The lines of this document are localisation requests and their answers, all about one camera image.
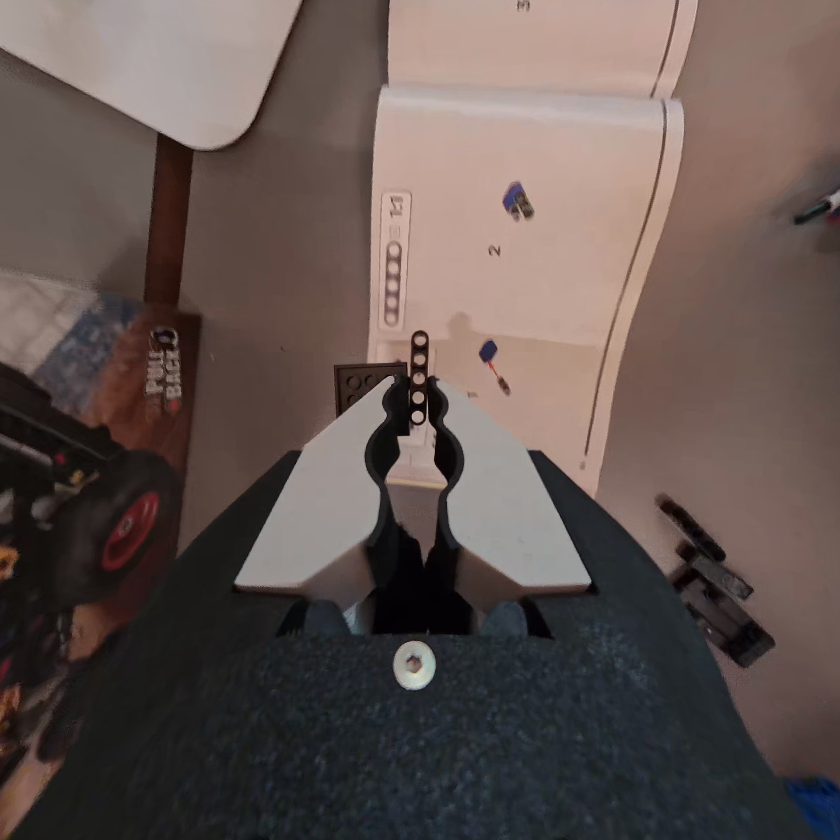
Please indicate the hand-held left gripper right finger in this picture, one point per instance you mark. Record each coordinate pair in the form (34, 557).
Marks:
(512, 518)

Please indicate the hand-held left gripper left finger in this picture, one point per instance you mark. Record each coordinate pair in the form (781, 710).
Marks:
(321, 518)

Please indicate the black five-hole lego beam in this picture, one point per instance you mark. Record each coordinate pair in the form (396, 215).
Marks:
(420, 367)

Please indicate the lego instruction booklet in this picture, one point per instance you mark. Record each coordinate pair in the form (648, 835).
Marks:
(525, 275)

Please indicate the lego truck model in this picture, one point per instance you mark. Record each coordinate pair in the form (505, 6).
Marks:
(830, 207)

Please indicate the black flat lego plate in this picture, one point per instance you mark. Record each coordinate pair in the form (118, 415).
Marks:
(348, 394)

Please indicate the small black lego connector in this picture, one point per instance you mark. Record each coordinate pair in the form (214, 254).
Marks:
(689, 525)

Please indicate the lego set box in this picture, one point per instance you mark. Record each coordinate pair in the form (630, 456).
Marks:
(98, 459)

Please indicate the black lego panel piece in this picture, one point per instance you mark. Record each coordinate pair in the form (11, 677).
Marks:
(728, 623)

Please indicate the wooden document stand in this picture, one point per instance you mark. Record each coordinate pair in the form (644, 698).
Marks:
(164, 59)

